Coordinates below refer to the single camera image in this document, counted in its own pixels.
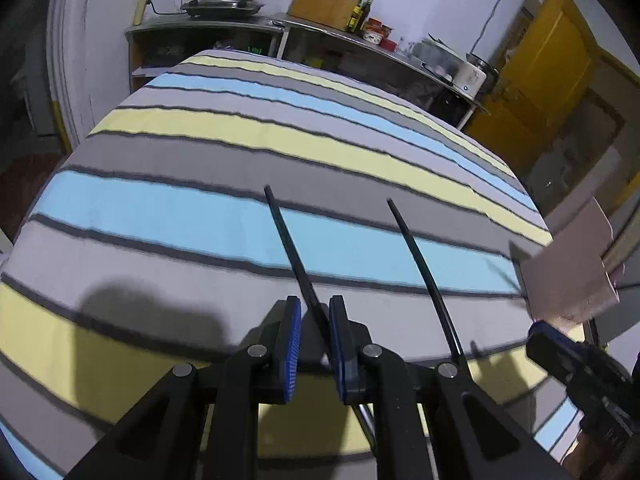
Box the white rice cooker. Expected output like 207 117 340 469
452 52 489 97

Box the pink utensil holder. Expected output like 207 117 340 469
517 197 626 326

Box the black induction cooker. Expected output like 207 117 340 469
180 0 266 20

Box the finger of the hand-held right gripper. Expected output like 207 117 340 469
530 321 566 341
526 332 581 378

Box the small metal counter shelf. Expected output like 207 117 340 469
125 14 289 93

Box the grey wall cable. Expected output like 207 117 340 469
476 0 522 57

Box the long metal counter shelf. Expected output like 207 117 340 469
272 12 492 131

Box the dark red rug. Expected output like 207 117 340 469
0 152 64 241

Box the yellow wooden door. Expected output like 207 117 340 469
465 0 601 181

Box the black chopstick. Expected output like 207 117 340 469
263 185 335 368
386 198 473 376

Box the red lid jar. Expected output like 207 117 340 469
362 17 394 44

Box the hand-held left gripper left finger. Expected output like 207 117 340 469
65 296 303 480

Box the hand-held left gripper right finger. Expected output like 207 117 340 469
327 296 571 480

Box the grey plastic box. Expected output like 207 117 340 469
410 35 462 79

